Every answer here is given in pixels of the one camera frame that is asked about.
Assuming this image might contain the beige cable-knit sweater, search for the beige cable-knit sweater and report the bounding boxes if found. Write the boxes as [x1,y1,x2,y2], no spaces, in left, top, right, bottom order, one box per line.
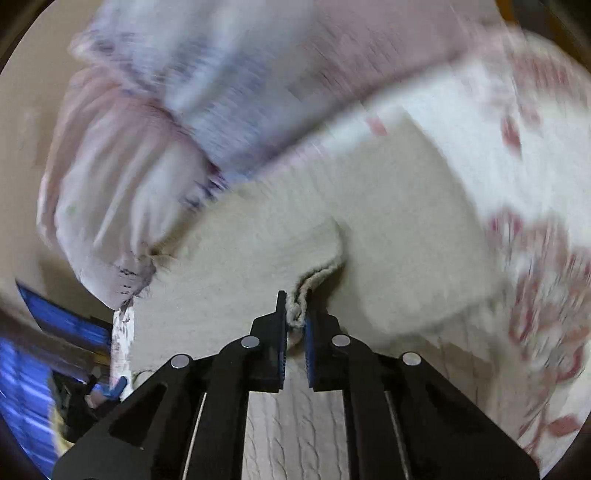
[130,115,501,479]

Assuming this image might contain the lilac floral pillow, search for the lilac floral pillow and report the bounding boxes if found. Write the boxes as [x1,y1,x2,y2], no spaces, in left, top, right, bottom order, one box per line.
[37,1,501,310]

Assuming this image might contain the floral bed sheet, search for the floral bed sheet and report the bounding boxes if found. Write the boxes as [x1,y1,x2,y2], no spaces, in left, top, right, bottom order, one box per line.
[111,30,590,479]

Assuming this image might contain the blue glowing screen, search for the blue glowing screen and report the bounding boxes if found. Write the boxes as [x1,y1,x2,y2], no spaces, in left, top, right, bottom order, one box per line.
[1,281,112,477]

